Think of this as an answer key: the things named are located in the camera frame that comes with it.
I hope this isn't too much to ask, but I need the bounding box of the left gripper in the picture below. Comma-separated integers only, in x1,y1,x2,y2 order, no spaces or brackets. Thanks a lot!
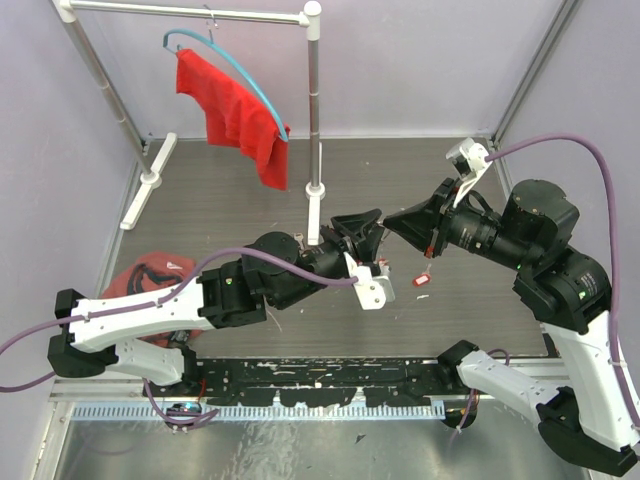
275,209,388,313

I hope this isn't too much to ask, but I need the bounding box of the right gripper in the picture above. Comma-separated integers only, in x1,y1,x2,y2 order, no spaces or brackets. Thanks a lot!
381,174,531,267

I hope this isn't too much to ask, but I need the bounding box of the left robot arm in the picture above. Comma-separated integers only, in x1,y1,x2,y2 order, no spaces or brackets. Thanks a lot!
47,209,394,396

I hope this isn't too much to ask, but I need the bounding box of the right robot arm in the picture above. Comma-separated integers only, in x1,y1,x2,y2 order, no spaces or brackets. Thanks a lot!
384,179,639,477

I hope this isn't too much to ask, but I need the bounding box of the key with red tag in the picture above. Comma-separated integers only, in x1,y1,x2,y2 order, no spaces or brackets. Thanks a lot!
412,264,432,287

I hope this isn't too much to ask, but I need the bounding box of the red shirt on hanger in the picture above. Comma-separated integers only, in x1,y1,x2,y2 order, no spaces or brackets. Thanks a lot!
176,49,288,191

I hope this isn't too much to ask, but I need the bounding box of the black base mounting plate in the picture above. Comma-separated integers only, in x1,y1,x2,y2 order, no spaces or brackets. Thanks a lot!
150,357,455,408

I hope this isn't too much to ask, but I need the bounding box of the maroon shirt on table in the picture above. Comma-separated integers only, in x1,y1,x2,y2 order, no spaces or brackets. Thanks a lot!
101,251,203,348

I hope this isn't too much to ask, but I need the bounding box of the metal clothes rack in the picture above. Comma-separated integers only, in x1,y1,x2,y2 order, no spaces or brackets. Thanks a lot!
53,1,326,245

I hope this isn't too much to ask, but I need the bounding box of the blue clothes hanger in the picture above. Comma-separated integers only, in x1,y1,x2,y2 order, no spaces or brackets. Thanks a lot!
162,13,289,143

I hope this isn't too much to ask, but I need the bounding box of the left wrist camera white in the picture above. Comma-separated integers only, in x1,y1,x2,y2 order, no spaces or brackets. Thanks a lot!
344,253,395,311

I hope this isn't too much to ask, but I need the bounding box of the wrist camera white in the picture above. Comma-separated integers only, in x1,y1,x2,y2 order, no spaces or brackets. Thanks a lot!
445,138,490,208
344,253,395,311

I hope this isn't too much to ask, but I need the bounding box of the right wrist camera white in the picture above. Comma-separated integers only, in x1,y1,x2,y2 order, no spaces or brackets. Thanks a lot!
445,138,490,208

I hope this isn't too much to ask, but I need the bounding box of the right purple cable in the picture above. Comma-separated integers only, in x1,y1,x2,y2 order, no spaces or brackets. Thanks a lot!
447,133,640,449

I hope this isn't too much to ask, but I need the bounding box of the purple cable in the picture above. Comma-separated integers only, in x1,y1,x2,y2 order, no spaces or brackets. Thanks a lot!
0,247,359,454
447,133,640,449

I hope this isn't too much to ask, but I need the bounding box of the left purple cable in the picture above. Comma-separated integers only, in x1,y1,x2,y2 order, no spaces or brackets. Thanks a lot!
0,247,359,454

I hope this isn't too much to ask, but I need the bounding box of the white slotted cable duct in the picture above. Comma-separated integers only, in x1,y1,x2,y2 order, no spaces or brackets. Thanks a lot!
71,400,446,422

